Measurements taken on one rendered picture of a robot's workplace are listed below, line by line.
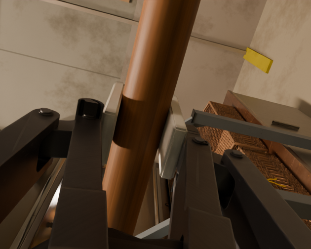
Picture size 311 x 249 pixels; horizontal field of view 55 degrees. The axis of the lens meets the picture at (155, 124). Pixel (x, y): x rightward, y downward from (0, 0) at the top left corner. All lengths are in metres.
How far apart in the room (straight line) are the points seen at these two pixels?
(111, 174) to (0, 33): 3.55
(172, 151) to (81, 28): 3.30
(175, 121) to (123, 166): 0.05
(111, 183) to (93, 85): 3.35
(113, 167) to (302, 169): 0.97
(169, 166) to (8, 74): 3.66
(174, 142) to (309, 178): 0.95
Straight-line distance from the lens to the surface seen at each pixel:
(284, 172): 1.16
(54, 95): 3.68
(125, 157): 0.18
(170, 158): 0.16
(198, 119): 1.09
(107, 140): 0.15
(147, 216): 1.47
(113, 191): 0.20
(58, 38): 3.51
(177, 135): 0.15
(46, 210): 1.18
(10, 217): 1.40
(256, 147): 1.31
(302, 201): 0.74
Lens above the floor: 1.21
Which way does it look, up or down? 7 degrees down
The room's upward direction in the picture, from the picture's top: 77 degrees counter-clockwise
